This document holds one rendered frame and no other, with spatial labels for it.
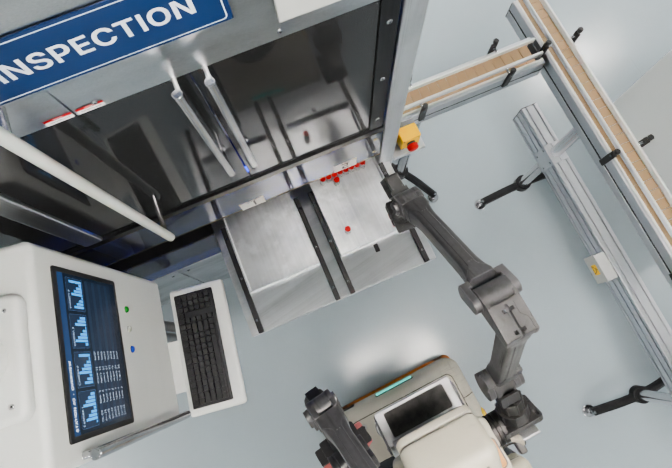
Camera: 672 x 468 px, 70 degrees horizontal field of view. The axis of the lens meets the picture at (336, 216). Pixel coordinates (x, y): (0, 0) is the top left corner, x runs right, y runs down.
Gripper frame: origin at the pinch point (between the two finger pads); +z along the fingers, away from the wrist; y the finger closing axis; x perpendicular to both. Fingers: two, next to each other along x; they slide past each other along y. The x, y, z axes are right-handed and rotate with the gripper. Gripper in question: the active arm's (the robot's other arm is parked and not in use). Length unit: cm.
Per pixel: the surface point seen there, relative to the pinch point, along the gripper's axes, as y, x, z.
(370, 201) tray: 13.8, 2.4, 20.7
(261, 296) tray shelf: -3, 51, 20
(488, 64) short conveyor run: 45, -60, 17
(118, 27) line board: 29, 43, -88
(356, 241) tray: 2.1, 13.1, 20.3
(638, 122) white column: 11, -143, 73
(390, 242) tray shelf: -2.9, 2.0, 20.4
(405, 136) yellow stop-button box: 27.3, -15.7, 6.3
